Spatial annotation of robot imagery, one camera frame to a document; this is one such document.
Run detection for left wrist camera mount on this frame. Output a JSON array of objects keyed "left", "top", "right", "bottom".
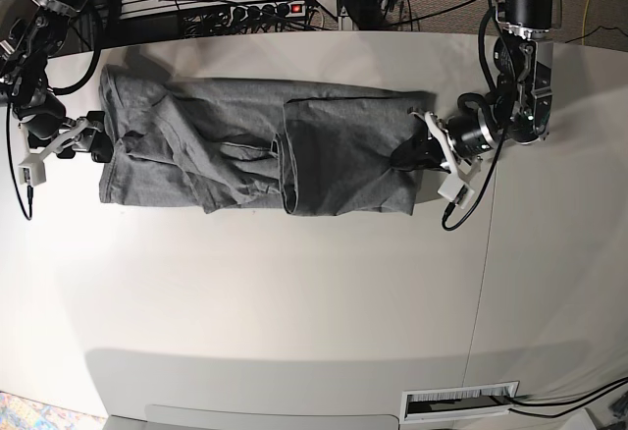
[{"left": 411, "top": 111, "right": 482, "bottom": 209}]

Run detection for grey T-shirt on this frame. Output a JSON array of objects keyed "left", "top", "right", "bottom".
[{"left": 99, "top": 66, "right": 435, "bottom": 216}]

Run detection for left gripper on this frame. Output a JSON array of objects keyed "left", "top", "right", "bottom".
[{"left": 390, "top": 113, "right": 496, "bottom": 172}]

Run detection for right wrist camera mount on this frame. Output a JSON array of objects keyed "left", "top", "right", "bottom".
[{"left": 18, "top": 118, "right": 91, "bottom": 188}]

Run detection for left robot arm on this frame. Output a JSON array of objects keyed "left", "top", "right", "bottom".
[{"left": 390, "top": 0, "right": 562, "bottom": 172}]

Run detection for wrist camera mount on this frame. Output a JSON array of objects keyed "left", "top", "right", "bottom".
[
  {"left": 18, "top": 118, "right": 91, "bottom": 188},
  {"left": 411, "top": 111, "right": 482, "bottom": 209}
]

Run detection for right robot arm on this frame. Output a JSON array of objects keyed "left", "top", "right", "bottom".
[{"left": 1, "top": 0, "right": 114, "bottom": 163}]

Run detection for white cable grommet tray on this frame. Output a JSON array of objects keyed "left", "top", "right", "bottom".
[{"left": 399, "top": 381, "right": 519, "bottom": 424}]

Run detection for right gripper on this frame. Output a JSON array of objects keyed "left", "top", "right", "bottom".
[{"left": 56, "top": 113, "right": 114, "bottom": 163}]

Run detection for white power strip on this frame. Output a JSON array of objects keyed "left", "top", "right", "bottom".
[{"left": 231, "top": 2, "right": 307, "bottom": 23}]

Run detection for black cables at table edge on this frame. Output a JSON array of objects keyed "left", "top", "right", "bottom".
[{"left": 507, "top": 375, "right": 628, "bottom": 419}]

